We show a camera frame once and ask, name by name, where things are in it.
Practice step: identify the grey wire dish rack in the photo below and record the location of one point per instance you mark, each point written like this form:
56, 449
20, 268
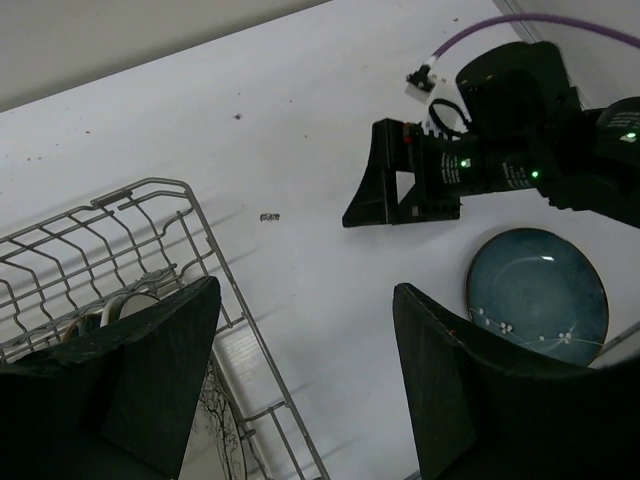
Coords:
152, 236

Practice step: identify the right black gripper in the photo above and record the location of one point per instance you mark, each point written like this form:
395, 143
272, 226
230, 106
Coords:
518, 98

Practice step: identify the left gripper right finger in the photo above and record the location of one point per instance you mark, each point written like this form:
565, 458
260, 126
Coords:
482, 407

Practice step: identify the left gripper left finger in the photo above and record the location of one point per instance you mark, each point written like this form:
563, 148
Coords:
116, 403

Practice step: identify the dark blue plate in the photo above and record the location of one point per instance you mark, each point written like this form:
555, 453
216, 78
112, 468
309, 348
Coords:
82, 325
538, 291

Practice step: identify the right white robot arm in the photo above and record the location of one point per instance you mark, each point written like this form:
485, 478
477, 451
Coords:
598, 153

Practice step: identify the red teal floral plate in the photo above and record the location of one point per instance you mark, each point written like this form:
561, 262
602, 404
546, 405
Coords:
123, 306

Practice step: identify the white tree pattern plate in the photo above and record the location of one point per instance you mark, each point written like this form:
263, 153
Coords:
214, 450

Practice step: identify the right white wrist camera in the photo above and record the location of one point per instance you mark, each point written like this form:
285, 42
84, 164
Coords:
445, 112

